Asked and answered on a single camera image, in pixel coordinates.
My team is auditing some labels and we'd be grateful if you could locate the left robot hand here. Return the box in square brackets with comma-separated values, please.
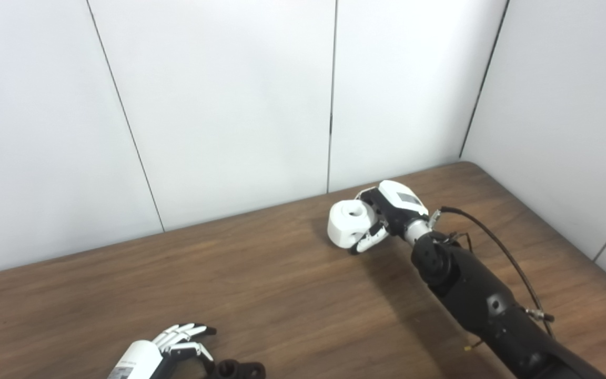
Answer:
[106, 323, 217, 379]

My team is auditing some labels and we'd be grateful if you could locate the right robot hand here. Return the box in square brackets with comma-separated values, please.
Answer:
[349, 180, 430, 255]

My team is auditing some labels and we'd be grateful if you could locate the round white cylinder piece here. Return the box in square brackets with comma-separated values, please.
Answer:
[327, 201, 378, 248]

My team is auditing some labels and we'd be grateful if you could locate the black flanged holder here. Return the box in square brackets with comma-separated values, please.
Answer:
[208, 360, 267, 379]

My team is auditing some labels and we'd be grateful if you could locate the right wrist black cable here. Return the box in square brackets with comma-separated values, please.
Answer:
[428, 206, 556, 351]

